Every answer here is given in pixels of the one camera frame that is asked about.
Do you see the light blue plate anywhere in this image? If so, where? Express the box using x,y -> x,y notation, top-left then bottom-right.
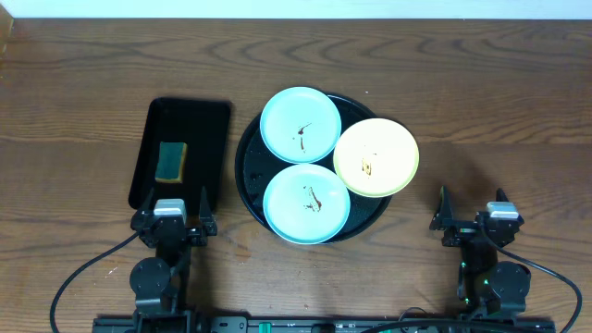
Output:
259,87 -> 342,164
263,164 -> 351,245

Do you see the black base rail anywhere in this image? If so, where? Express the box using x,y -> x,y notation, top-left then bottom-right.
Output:
92,316 -> 555,333

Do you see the rectangular black tray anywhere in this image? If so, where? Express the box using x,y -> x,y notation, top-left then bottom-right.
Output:
128,97 -> 231,216

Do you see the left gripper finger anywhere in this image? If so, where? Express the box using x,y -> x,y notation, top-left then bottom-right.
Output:
199,186 -> 214,225
138,189 -> 154,214

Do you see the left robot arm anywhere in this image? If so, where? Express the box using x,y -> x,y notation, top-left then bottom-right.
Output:
129,188 -> 217,333

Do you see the green yellow sponge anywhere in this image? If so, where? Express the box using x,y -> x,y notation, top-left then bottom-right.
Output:
154,142 -> 187,183

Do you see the yellow plate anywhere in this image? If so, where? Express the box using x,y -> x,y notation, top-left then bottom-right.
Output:
333,117 -> 419,198

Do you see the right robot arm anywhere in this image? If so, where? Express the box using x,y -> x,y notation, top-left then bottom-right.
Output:
429,187 -> 531,323

